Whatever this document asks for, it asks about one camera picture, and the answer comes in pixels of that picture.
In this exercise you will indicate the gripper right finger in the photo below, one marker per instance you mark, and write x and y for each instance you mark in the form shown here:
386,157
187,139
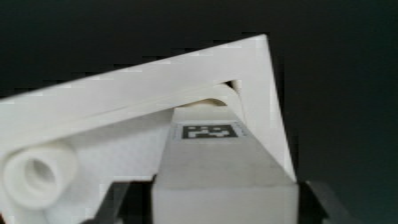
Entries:
320,207

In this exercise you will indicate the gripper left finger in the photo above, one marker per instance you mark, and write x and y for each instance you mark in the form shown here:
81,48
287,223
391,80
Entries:
125,208

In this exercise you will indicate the white desk leg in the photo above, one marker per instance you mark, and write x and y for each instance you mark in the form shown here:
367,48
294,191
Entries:
221,184

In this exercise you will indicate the white square desk top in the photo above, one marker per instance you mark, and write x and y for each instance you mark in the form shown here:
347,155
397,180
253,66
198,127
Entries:
84,130

